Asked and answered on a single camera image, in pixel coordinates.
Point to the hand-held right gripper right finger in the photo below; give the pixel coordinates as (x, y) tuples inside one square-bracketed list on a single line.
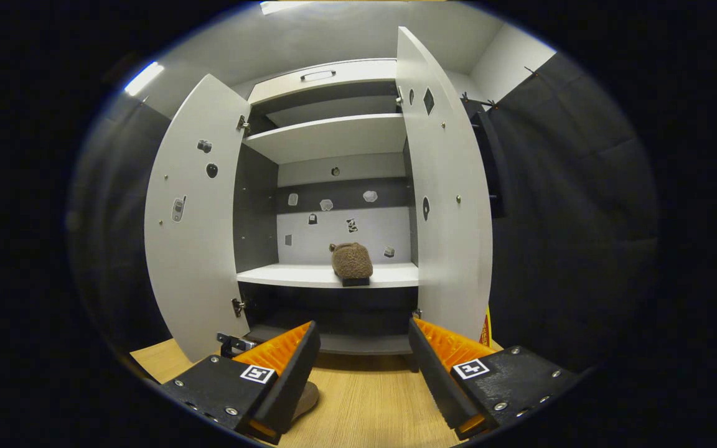
[(436, 386)]

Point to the black backdrop cloth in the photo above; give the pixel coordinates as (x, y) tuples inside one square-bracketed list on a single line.
[(570, 218)]

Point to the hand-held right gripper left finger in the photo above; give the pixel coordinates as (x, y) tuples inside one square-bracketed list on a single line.
[(290, 386)]

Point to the white cabinet door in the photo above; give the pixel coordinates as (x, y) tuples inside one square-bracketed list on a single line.
[(196, 249), (452, 249)]

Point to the long ceiling light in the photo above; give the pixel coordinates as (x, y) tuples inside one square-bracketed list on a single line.
[(144, 78), (284, 6)]

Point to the brown fuzzy shoe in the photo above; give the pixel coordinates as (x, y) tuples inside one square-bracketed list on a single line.
[(352, 261), (309, 398)]

